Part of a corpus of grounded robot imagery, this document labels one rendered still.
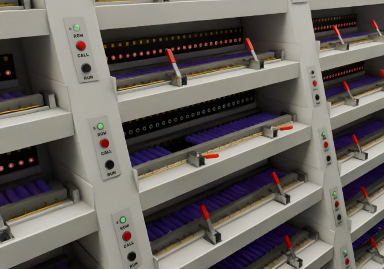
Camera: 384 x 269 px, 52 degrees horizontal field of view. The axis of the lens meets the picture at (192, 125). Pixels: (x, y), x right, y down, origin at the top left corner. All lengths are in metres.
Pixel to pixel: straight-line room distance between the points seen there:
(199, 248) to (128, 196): 0.24
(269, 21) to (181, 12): 0.40
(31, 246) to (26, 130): 0.20
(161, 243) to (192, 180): 0.16
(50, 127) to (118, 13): 0.27
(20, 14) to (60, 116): 0.19
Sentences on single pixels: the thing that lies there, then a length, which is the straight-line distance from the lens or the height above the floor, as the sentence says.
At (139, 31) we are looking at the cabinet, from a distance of 1.10.
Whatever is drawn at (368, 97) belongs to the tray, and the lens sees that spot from 1.57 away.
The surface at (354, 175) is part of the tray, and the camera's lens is 1.42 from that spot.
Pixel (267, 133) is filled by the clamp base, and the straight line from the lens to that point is 1.10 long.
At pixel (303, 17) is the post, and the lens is 1.25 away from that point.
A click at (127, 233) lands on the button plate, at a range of 0.82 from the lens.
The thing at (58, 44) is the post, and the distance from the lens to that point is 0.77.
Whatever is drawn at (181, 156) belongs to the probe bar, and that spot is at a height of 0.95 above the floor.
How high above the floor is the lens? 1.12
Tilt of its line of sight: 6 degrees down
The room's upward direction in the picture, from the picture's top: 12 degrees counter-clockwise
